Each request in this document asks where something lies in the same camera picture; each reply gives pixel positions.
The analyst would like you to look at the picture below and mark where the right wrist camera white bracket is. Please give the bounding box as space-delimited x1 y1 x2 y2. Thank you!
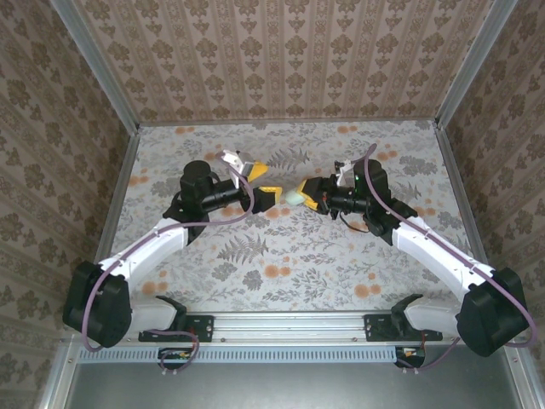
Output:
333 158 357 188

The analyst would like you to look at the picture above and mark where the aluminium corner post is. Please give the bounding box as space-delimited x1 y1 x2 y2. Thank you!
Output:
49 0 141 134
436 0 519 130

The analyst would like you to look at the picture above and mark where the aluminium left corner post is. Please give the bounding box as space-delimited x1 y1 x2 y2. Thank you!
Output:
49 0 141 134

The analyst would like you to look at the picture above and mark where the grey slotted cable duct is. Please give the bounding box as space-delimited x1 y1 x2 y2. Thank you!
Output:
77 345 401 364

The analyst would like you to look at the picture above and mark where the aluminium right side rail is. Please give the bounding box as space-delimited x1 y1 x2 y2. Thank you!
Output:
433 123 495 274

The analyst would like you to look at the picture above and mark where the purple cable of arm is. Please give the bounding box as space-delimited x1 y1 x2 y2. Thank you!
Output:
80 151 256 378
353 143 537 377

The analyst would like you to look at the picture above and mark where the aluminium back frame rail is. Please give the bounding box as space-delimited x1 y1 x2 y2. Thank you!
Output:
138 118 439 128

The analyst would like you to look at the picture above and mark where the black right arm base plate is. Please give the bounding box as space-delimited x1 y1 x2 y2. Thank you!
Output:
364 314 445 343

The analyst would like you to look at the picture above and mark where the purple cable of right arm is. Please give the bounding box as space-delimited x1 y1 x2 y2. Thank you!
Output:
353 143 537 377

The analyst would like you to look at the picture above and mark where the aluminium right corner post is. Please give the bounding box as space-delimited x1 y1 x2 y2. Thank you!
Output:
436 0 519 130

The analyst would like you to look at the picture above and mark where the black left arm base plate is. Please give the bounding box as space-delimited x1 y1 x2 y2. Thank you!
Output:
138 314 215 344

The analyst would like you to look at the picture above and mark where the black left connector board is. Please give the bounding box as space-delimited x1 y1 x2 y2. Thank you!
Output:
158 347 192 370

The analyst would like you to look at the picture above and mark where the black connector board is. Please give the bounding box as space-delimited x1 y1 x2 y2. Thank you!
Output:
394 346 427 369
158 347 192 370

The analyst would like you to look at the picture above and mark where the floral patterned table cover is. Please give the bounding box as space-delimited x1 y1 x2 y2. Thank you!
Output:
95 120 491 312

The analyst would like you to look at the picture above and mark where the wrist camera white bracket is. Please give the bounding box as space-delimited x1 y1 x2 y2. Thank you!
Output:
221 148 256 176
333 158 357 188

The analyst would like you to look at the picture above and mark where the grey metal sheet panel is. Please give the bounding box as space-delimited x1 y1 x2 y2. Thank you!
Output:
40 343 545 409

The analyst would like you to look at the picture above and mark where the thin black wire loop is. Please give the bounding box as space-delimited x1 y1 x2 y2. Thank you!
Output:
339 210 371 234

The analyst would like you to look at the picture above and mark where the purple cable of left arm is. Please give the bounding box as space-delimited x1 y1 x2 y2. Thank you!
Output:
80 151 256 378

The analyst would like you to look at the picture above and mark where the black right connector board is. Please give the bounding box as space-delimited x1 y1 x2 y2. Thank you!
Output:
394 346 427 369

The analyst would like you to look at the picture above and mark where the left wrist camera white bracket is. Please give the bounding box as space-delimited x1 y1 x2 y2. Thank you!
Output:
221 148 256 176

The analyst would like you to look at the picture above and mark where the aluminium left side rail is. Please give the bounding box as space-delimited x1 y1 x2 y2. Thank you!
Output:
91 127 141 274

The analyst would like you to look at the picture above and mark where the aluminium front mounting rail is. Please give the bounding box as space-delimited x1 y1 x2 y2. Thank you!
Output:
63 309 527 345

